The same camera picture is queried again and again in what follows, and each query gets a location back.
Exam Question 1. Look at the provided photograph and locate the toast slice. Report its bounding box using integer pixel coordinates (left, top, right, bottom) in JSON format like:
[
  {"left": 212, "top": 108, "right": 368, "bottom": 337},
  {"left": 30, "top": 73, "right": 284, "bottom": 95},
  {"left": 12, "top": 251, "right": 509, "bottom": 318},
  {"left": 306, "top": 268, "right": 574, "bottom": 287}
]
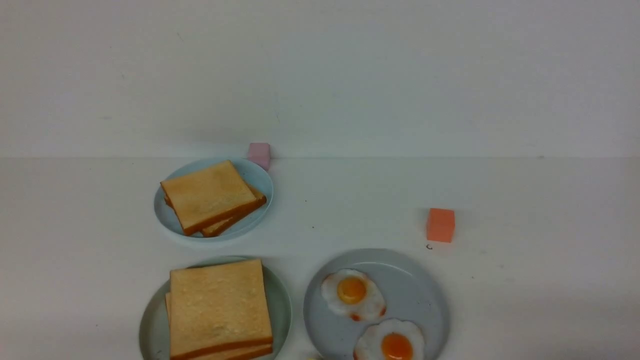
[
  {"left": 164, "top": 184, "right": 267, "bottom": 238},
  {"left": 160, "top": 160, "right": 259, "bottom": 236},
  {"left": 192, "top": 339, "right": 274, "bottom": 360},
  {"left": 168, "top": 259, "right": 274, "bottom": 360}
]

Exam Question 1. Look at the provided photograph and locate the light blue bread plate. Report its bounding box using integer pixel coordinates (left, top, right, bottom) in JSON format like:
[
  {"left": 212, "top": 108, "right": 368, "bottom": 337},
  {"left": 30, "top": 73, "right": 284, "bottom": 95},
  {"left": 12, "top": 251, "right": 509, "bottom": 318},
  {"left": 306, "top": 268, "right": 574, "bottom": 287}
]
[{"left": 153, "top": 158, "right": 275, "bottom": 246}]

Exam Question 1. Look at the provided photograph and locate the pink foam cube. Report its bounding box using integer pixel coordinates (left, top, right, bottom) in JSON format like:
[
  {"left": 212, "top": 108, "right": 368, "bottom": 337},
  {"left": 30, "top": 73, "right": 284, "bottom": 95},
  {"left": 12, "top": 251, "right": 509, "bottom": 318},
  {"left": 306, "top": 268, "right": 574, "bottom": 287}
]
[{"left": 247, "top": 142, "right": 272, "bottom": 172}]

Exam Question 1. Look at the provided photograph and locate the fried egg middle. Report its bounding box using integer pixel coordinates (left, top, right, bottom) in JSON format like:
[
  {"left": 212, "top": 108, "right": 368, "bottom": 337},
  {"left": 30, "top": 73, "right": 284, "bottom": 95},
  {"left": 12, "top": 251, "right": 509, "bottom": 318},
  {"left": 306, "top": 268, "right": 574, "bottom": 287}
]
[{"left": 320, "top": 268, "right": 387, "bottom": 322}]

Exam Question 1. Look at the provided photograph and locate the fried egg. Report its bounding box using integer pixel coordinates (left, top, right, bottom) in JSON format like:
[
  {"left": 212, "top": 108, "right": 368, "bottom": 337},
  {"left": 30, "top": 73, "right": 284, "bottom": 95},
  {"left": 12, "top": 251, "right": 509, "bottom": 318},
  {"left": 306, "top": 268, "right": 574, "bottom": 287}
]
[
  {"left": 320, "top": 268, "right": 387, "bottom": 322},
  {"left": 352, "top": 318, "right": 426, "bottom": 360}
]

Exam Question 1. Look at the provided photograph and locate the orange foam cube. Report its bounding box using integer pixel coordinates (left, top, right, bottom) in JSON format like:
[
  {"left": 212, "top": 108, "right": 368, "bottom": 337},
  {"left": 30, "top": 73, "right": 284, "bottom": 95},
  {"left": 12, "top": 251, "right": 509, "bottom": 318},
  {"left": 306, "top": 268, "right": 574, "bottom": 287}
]
[{"left": 425, "top": 208, "right": 456, "bottom": 244}]

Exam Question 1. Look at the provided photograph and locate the grey egg plate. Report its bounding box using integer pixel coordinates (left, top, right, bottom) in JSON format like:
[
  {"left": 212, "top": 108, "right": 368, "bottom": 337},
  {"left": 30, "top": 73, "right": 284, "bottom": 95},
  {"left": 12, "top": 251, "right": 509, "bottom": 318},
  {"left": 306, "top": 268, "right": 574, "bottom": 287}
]
[{"left": 302, "top": 248, "right": 451, "bottom": 360}]

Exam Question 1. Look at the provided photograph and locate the fried egg lower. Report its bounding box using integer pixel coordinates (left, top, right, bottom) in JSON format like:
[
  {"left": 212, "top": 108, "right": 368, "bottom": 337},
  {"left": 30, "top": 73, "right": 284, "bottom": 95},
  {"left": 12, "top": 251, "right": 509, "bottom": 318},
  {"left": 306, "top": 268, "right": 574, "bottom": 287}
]
[{"left": 352, "top": 318, "right": 426, "bottom": 360}]

